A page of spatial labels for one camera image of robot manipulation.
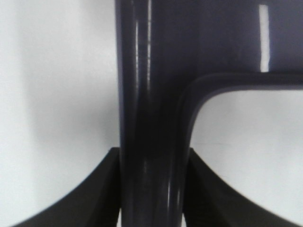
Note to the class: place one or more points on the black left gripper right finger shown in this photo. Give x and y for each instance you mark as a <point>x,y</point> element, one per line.
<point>210,202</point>

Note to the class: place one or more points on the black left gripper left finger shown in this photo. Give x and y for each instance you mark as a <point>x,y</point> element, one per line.
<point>96,202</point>

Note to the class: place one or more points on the purple plastic dustpan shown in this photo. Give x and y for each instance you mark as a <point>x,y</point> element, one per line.
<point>174,55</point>

